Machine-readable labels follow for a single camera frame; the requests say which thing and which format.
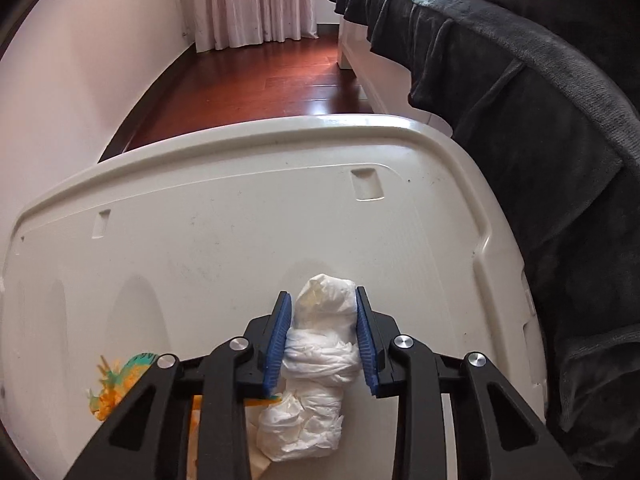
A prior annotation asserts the orange plastic bag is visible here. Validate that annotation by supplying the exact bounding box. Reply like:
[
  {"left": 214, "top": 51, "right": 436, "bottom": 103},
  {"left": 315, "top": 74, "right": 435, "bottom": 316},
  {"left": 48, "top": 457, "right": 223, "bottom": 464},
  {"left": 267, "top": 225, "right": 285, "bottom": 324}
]
[{"left": 85, "top": 351, "right": 203, "bottom": 480}]

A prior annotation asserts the white paper roll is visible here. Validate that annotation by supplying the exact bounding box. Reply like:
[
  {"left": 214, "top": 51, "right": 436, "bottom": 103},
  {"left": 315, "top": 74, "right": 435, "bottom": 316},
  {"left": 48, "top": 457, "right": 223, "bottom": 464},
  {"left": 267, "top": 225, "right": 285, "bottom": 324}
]
[{"left": 257, "top": 273, "right": 362, "bottom": 462}]

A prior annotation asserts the white plastic storage box lid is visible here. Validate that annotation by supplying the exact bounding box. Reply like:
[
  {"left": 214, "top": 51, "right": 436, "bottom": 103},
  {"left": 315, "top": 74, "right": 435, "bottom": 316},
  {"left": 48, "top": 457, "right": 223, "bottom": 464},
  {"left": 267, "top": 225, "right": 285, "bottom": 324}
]
[{"left": 0, "top": 114, "right": 548, "bottom": 480}]

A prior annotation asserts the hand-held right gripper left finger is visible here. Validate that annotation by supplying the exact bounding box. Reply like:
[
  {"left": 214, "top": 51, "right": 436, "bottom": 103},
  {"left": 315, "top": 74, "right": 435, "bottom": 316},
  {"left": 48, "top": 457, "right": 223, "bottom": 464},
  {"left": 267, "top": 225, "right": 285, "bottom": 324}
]
[{"left": 64, "top": 290, "right": 293, "bottom": 480}]

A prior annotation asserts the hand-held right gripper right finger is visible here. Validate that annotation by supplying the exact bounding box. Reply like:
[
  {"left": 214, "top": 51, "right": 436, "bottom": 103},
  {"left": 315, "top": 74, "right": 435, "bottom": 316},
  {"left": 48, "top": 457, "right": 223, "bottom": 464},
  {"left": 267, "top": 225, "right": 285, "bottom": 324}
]
[{"left": 354, "top": 286, "right": 583, "bottom": 480}]

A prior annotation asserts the pink patterned curtain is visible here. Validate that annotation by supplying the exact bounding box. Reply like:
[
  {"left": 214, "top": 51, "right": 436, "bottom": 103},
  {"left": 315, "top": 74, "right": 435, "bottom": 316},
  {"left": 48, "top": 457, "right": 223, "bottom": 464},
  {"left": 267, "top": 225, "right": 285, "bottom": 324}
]
[{"left": 187, "top": 0, "right": 321, "bottom": 53}]

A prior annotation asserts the white bed frame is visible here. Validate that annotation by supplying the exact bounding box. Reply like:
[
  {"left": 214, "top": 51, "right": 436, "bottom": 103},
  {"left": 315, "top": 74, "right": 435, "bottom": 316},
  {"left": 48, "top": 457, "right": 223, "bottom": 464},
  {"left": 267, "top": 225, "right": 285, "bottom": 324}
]
[{"left": 336, "top": 14, "right": 453, "bottom": 136}]

